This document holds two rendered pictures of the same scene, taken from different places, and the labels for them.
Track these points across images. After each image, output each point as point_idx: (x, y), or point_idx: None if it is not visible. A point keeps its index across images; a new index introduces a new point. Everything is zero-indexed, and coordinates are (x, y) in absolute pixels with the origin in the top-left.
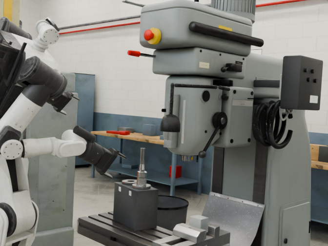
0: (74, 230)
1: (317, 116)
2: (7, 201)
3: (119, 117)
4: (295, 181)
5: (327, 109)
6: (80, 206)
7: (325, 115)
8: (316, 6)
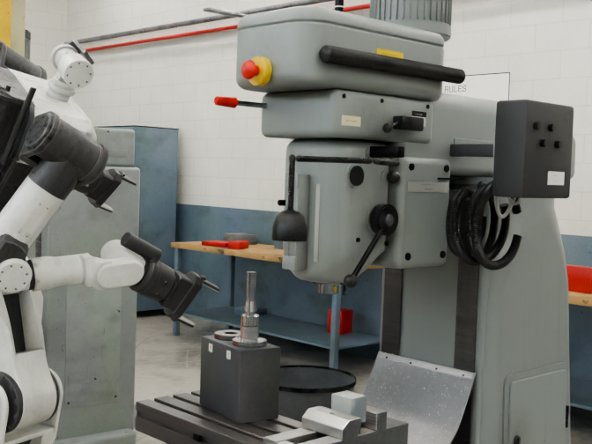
0: (137, 437)
1: None
2: (5, 369)
3: (227, 213)
4: (535, 329)
5: None
6: (151, 390)
7: None
8: None
